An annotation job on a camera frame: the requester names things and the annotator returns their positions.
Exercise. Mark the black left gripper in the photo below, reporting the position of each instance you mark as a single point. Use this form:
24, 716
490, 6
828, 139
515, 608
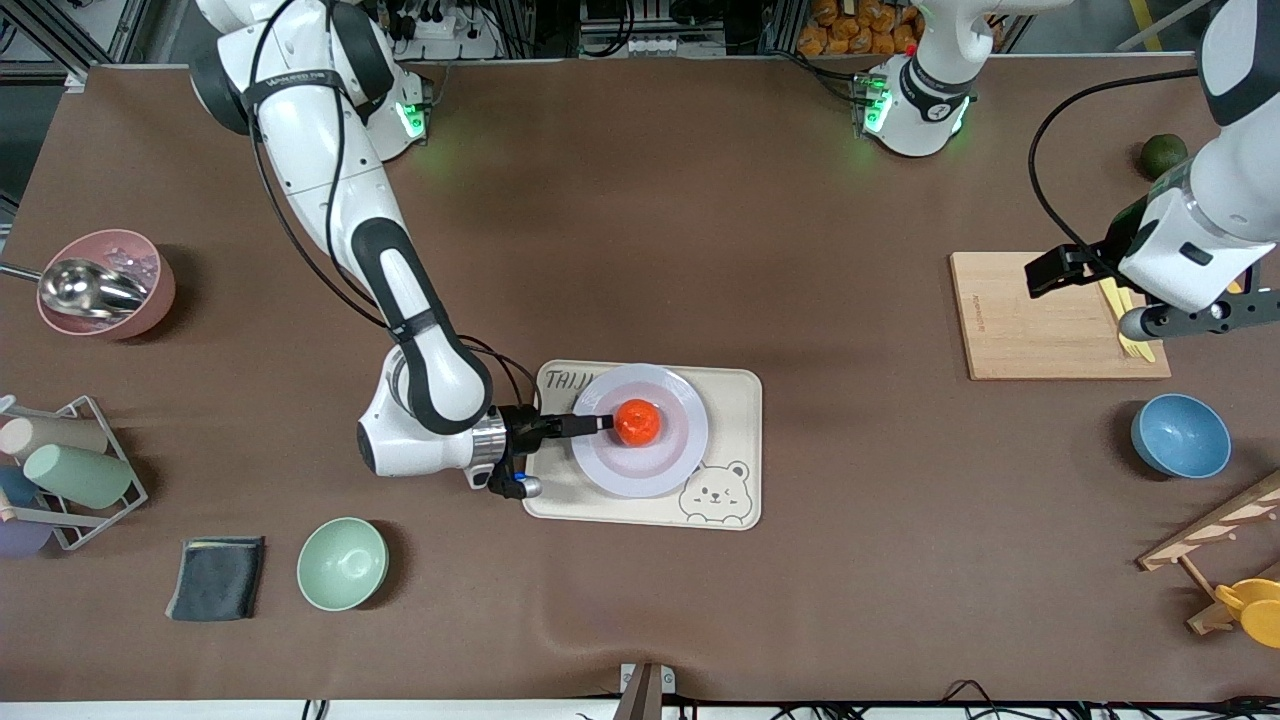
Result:
1097, 256

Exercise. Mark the white power strip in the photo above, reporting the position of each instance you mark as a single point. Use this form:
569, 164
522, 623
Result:
450, 32

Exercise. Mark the pink bowl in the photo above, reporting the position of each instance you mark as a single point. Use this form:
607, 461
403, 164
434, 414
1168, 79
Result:
152, 302

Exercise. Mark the dark grey folded cloth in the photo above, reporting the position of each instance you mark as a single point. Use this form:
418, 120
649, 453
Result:
215, 580

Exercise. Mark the mint green cup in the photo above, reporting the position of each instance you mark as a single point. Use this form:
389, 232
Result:
80, 475

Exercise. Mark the wooden cutting board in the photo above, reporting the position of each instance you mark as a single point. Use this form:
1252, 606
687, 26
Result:
1030, 340

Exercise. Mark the orange fruit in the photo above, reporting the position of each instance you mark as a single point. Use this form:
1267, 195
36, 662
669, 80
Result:
637, 422

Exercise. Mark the wooden drying rack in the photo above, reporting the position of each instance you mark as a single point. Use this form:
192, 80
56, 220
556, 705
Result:
1200, 535

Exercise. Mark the clear ice cubes pile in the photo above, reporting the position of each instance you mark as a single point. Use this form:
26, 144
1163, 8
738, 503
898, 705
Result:
135, 265

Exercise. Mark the yellow plastic fork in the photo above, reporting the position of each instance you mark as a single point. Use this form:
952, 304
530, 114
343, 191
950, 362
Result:
1112, 298

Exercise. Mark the aluminium frame profile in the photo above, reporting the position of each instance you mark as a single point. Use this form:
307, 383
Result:
128, 30

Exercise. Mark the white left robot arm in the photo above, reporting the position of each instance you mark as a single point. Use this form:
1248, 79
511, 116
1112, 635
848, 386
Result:
915, 125

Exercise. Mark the orange toy bread pile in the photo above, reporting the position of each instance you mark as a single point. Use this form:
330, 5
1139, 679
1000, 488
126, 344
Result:
850, 35

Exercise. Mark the white terminal block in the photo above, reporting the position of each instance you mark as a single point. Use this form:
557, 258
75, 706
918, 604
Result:
650, 45

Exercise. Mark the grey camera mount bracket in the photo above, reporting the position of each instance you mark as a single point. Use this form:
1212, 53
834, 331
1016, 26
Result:
640, 695

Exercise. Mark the beige cup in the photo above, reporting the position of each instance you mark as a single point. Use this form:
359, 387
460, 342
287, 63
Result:
55, 437

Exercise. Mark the pale lilac round plate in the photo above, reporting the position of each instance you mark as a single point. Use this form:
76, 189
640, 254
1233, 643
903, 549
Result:
680, 455

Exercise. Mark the yellow mug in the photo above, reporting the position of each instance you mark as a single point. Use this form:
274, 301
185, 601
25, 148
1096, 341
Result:
1262, 615

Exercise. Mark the mint green bowl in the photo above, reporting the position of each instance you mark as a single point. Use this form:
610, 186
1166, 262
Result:
342, 563

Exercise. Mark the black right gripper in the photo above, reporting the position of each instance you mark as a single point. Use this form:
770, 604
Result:
522, 428

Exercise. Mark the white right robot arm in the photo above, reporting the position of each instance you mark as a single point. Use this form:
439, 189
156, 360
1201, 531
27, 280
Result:
440, 390

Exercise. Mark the cream bear print tray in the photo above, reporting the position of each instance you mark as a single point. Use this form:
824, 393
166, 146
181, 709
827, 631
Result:
730, 400

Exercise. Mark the dark green lime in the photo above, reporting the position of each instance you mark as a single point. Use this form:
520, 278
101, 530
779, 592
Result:
1160, 155

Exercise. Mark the metal scoop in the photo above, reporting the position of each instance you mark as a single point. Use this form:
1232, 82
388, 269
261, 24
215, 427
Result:
85, 287

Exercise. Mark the purple cup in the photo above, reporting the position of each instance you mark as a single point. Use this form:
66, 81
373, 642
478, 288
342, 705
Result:
20, 537

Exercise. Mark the blue bowl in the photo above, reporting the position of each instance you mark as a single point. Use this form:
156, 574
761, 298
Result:
1180, 437

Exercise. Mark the blue cup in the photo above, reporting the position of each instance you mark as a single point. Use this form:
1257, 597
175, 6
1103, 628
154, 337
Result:
15, 487

